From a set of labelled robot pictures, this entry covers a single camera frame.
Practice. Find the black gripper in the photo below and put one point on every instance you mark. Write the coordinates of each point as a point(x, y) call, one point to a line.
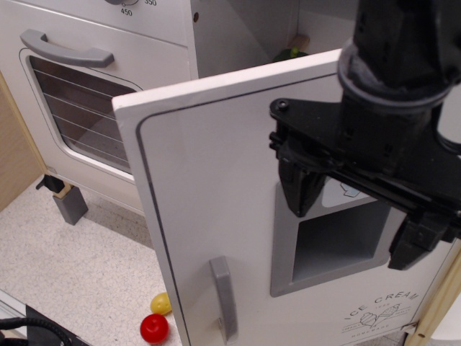
point(396, 158)

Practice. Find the white toy fridge door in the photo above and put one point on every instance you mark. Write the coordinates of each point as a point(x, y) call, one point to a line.
point(207, 179)

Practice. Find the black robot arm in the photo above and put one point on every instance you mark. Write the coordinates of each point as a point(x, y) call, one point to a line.
point(404, 57)

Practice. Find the grey ice dispenser panel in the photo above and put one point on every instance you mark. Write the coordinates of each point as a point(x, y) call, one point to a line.
point(343, 233)

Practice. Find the green toy vegetable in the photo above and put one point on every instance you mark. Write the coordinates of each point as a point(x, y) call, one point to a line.
point(289, 53)

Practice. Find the yellow toy potato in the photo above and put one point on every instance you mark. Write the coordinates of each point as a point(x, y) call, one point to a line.
point(160, 304)

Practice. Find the red toy tomato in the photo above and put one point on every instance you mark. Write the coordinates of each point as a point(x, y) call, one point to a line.
point(154, 329)

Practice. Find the grey kitchen leg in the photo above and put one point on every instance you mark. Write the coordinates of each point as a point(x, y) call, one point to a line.
point(72, 206)

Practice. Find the black clamp on leg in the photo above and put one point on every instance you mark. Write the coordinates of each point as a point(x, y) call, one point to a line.
point(52, 183)

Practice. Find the grey oven temperature knob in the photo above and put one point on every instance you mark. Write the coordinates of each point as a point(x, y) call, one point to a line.
point(115, 2)

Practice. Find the white toy oven door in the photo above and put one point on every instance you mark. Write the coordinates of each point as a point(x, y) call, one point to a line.
point(68, 109)

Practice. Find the white toy kitchen cabinet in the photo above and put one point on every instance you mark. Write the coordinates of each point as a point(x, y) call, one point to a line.
point(231, 36)

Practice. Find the light wooden left panel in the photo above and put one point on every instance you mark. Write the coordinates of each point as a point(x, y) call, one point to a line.
point(21, 163)

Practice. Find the light wooden side post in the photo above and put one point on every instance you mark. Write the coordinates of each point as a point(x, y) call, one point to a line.
point(439, 305)

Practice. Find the grey fridge door handle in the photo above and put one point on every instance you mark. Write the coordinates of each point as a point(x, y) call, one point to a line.
point(221, 275)

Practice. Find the grey oven door handle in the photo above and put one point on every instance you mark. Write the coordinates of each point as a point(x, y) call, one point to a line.
point(38, 43)

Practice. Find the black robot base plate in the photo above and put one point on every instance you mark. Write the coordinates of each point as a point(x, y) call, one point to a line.
point(43, 336)

